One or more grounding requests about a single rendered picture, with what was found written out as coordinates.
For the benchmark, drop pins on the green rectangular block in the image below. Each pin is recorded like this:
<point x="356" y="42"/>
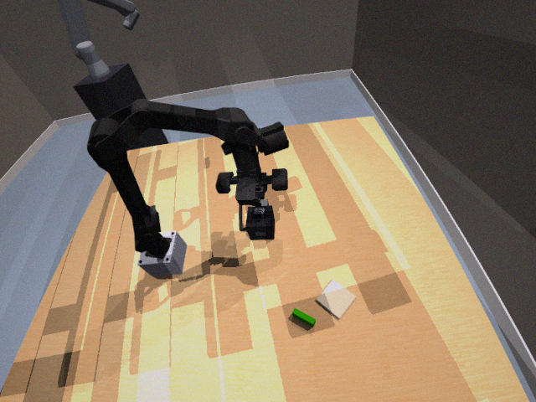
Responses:
<point x="310" y="321"/>

